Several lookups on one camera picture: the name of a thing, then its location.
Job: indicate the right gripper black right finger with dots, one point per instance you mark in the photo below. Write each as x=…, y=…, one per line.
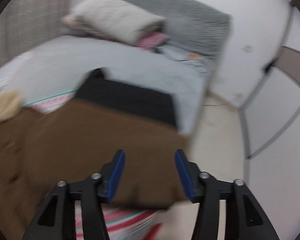
x=245, y=218

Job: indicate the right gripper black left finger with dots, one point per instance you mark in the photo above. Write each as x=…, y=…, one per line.
x=55, y=218

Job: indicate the brown coat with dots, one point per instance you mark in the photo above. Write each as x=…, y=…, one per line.
x=71, y=143

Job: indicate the pink patterned striped blanket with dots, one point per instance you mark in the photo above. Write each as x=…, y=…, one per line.
x=121, y=223

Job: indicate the black garment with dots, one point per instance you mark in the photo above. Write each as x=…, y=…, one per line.
x=127, y=98

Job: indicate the grey bed sheet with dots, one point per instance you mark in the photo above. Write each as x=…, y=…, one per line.
x=60, y=65

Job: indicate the grey padded headboard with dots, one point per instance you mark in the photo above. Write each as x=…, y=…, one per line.
x=192, y=25

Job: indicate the pink folded cloth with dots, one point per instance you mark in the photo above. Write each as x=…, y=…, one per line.
x=152, y=41

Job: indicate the grey patterned curtain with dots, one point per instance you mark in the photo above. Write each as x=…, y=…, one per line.
x=25, y=24

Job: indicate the folded beige quilt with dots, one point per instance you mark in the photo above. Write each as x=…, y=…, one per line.
x=116, y=20

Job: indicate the white wardrobe with grey frame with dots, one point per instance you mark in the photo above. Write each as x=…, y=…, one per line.
x=270, y=120

